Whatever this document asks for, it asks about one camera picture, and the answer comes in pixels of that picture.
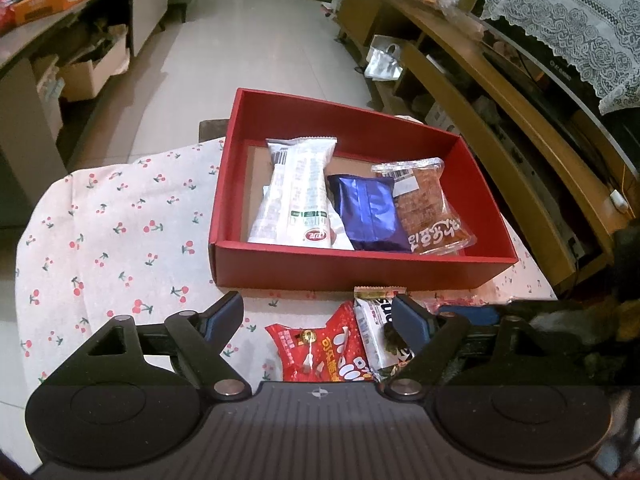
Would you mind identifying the silver foil bag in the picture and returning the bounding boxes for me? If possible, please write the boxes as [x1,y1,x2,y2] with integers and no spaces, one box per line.
[364,35,405,81]

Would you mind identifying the cherry print tablecloth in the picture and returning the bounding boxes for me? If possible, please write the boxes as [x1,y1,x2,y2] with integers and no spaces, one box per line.
[15,140,558,396]

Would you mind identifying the white green seaweed packet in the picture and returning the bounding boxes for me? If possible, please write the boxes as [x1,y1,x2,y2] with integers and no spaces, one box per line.
[353,285,421,382]

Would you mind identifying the red cardboard box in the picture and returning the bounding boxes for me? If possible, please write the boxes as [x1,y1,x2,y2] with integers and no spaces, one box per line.
[207,87,519,292]

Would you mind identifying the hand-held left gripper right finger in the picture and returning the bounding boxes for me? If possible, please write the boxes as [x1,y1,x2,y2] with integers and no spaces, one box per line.
[382,294,583,401]

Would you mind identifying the clear orange dried meat packet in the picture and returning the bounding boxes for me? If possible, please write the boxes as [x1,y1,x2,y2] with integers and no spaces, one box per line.
[371,157,476,256]

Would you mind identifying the small red wrapped candies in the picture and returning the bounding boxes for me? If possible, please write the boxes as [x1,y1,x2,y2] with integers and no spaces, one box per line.
[422,294,506,311]

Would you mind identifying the wooden television cabinet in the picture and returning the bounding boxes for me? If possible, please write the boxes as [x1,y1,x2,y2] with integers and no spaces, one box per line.
[332,0,640,296]

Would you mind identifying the blue foil snack packet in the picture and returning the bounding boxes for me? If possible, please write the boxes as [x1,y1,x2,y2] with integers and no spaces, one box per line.
[326,174,412,253]

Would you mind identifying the long white snack packet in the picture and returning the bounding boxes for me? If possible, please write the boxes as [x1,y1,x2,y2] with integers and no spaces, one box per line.
[248,137,338,248]

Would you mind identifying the red snack packet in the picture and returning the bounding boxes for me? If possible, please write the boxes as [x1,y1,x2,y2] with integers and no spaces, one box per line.
[265,302,376,383]

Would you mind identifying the white lace cloth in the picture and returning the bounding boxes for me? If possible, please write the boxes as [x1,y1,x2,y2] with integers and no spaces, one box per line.
[480,0,640,116]

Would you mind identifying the flat orange box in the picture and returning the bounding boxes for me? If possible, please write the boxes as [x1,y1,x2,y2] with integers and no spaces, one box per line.
[12,0,101,27]

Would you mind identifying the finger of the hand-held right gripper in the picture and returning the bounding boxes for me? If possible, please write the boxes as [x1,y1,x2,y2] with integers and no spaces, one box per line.
[435,304,507,328]

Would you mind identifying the white cardboard box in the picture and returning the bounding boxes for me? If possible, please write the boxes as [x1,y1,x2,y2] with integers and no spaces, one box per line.
[57,25,132,102]

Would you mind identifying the dark side table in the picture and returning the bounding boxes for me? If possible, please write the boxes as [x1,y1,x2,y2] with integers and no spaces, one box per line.
[0,0,173,176]

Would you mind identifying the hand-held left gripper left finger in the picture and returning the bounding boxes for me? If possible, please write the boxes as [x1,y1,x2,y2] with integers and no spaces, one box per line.
[47,291,253,401]

